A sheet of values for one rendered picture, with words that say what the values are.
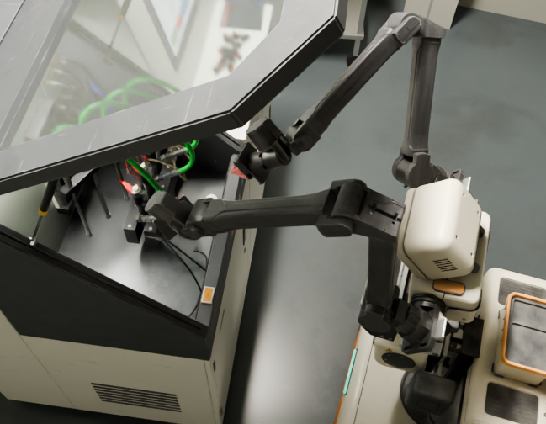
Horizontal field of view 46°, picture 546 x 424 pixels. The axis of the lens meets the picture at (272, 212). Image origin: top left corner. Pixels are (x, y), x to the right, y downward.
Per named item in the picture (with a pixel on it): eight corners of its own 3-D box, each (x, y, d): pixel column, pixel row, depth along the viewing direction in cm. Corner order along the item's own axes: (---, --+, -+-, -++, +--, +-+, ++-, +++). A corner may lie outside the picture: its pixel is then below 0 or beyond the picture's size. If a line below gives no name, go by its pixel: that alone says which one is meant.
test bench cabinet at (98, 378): (222, 436, 252) (209, 362, 187) (79, 415, 256) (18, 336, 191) (249, 280, 292) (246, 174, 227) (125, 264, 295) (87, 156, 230)
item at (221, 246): (212, 348, 190) (209, 325, 176) (198, 347, 190) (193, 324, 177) (245, 183, 224) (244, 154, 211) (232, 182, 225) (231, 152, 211)
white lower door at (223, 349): (223, 421, 245) (213, 354, 189) (217, 421, 246) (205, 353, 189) (249, 274, 282) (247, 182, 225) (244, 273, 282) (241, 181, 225)
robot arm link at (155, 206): (204, 237, 140) (219, 205, 145) (163, 208, 136) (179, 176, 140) (177, 246, 150) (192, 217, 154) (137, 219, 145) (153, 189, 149)
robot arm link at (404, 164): (445, 174, 170) (435, 169, 175) (419, 152, 167) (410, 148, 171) (423, 201, 171) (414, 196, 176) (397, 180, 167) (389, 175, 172)
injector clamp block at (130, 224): (161, 257, 202) (155, 232, 190) (130, 254, 203) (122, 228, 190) (184, 173, 221) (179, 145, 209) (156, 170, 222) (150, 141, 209)
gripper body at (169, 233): (151, 219, 156) (157, 225, 149) (182, 193, 158) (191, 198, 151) (166, 239, 158) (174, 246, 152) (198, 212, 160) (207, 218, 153)
